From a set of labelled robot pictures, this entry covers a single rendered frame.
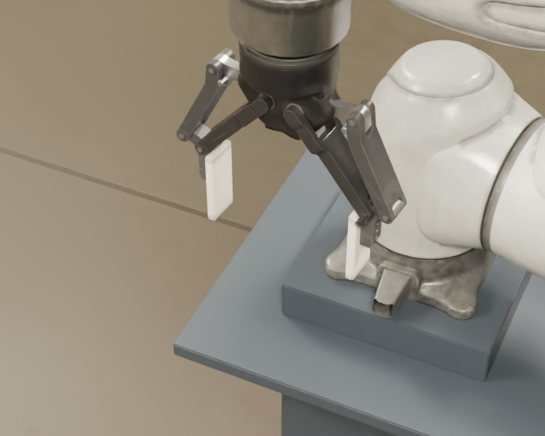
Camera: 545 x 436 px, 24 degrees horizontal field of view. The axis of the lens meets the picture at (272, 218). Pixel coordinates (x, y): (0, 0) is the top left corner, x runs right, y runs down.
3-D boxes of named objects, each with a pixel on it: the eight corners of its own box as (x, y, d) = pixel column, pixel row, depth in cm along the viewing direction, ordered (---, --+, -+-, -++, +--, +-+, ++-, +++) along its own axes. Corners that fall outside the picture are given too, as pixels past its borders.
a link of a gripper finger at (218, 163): (211, 160, 104) (204, 157, 104) (214, 221, 109) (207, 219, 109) (231, 140, 106) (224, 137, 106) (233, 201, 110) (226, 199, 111)
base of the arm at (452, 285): (306, 297, 144) (307, 262, 140) (377, 180, 158) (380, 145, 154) (458, 348, 138) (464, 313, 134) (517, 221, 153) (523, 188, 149)
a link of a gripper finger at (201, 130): (208, 137, 103) (178, 125, 105) (210, 182, 107) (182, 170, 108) (219, 126, 104) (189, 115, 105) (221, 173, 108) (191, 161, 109)
